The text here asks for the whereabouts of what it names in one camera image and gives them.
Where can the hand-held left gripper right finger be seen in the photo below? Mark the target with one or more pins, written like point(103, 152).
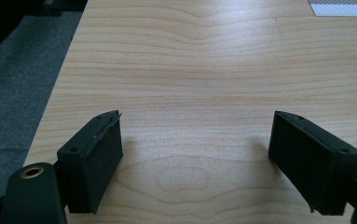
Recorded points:
point(309, 161)

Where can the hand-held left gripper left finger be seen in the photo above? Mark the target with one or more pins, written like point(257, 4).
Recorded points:
point(87, 174)

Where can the grey white striped placemat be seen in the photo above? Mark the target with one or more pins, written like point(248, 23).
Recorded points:
point(344, 9)

